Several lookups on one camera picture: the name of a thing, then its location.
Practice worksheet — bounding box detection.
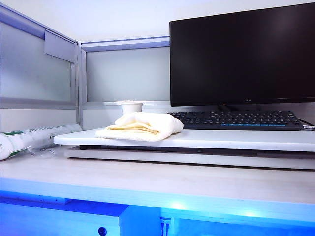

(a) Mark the cream yellow cleaning cloth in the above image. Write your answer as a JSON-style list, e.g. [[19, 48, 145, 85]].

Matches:
[[94, 111, 185, 143]]

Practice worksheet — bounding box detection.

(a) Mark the white paper cup blue print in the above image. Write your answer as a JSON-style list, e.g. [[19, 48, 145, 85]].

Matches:
[[120, 100, 144, 116]]

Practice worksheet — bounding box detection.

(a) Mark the white desk riser platform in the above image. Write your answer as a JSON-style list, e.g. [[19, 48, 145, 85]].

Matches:
[[53, 127, 315, 171]]

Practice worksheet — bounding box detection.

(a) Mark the black computer keyboard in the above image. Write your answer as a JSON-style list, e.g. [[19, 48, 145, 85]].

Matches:
[[166, 110, 305, 131]]

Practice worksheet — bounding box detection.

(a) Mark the black computer monitor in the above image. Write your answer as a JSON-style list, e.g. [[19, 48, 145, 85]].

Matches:
[[169, 12, 315, 111]]

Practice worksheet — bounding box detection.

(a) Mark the clear plastic wrapper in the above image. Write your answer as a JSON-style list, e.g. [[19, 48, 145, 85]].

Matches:
[[31, 144, 59, 158]]

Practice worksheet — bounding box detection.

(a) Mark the grey hanging partition panel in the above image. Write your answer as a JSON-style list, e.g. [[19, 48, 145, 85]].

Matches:
[[44, 29, 76, 63]]

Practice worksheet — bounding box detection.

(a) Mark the white green wet wipes pack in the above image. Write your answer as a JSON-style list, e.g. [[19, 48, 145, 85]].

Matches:
[[0, 123, 83, 161]]

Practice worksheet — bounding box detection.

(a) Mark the grey aluminium partition frame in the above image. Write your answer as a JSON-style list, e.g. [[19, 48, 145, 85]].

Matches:
[[0, 4, 171, 131]]

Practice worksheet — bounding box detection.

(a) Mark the white under-desk bracket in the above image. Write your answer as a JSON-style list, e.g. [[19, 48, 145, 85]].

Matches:
[[119, 204, 161, 236]]

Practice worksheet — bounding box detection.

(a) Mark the white under-desk wire connector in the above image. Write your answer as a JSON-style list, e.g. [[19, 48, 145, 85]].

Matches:
[[159, 217, 172, 236]]

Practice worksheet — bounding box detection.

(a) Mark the black cable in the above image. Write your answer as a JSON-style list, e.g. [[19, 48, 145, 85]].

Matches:
[[297, 118, 315, 127]]

